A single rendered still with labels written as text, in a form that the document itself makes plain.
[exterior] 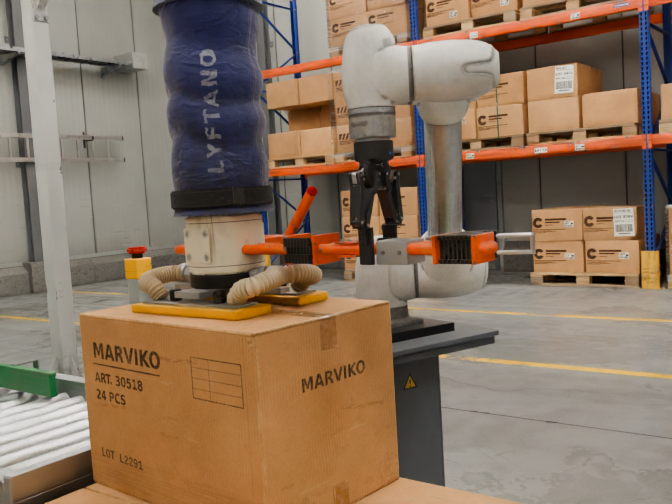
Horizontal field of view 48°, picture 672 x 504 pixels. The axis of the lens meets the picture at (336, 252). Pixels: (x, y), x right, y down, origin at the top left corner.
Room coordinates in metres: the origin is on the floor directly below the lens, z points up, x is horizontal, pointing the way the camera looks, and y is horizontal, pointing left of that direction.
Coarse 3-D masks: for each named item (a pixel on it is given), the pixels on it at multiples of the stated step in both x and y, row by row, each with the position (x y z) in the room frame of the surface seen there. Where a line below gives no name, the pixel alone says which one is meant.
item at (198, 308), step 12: (168, 300) 1.66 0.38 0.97; (180, 300) 1.65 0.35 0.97; (192, 300) 1.64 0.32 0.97; (204, 300) 1.63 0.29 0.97; (216, 300) 1.56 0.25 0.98; (144, 312) 1.65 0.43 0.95; (156, 312) 1.62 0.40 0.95; (168, 312) 1.60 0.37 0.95; (180, 312) 1.57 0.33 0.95; (192, 312) 1.55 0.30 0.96; (204, 312) 1.53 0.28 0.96; (216, 312) 1.51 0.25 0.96; (228, 312) 1.48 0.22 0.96; (240, 312) 1.48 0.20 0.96; (252, 312) 1.50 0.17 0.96; (264, 312) 1.53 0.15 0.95
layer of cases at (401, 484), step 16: (400, 480) 1.62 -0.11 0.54; (64, 496) 1.64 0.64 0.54; (80, 496) 1.64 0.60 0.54; (96, 496) 1.63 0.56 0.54; (112, 496) 1.63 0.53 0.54; (128, 496) 1.62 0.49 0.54; (368, 496) 1.54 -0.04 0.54; (384, 496) 1.54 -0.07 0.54; (400, 496) 1.53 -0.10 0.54; (416, 496) 1.53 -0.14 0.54; (432, 496) 1.52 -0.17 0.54; (448, 496) 1.52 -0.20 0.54; (464, 496) 1.51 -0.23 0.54; (480, 496) 1.51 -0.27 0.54
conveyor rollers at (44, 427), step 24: (0, 408) 2.47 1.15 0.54; (24, 408) 2.44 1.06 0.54; (48, 408) 2.41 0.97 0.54; (72, 408) 2.39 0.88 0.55; (0, 432) 2.19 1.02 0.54; (24, 432) 2.16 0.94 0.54; (48, 432) 2.13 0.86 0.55; (72, 432) 2.17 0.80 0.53; (0, 456) 1.99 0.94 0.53; (24, 456) 1.96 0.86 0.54; (48, 456) 1.92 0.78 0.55
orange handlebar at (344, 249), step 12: (276, 240) 1.87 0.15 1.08; (348, 240) 1.47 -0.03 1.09; (180, 252) 1.74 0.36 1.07; (252, 252) 1.60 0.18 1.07; (264, 252) 1.57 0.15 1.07; (276, 252) 1.55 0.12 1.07; (324, 252) 1.47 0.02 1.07; (336, 252) 1.46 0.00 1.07; (348, 252) 1.44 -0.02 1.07; (408, 252) 1.35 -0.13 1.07; (420, 252) 1.34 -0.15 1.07; (480, 252) 1.27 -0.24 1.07; (492, 252) 1.28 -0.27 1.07
